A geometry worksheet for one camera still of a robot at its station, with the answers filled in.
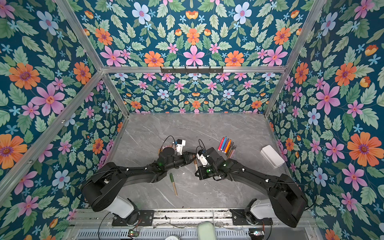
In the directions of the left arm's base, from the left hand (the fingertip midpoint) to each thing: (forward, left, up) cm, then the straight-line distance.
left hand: (200, 153), depth 79 cm
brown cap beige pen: (-3, +3, -5) cm, 6 cm away
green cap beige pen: (-7, +17, -16) cm, 25 cm away
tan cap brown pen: (+9, -21, -16) cm, 28 cm away
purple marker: (+14, -18, -16) cm, 28 cm away
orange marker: (+12, -19, -15) cm, 27 cm away
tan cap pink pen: (+10, -23, -16) cm, 29 cm away
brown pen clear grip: (+11, -21, -16) cm, 28 cm away
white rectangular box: (+2, -45, -13) cm, 47 cm away
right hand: (-8, +3, -8) cm, 11 cm away
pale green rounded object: (-33, -1, -14) cm, 36 cm away
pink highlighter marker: (+13, -14, -17) cm, 25 cm away
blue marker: (+15, -17, -16) cm, 28 cm away
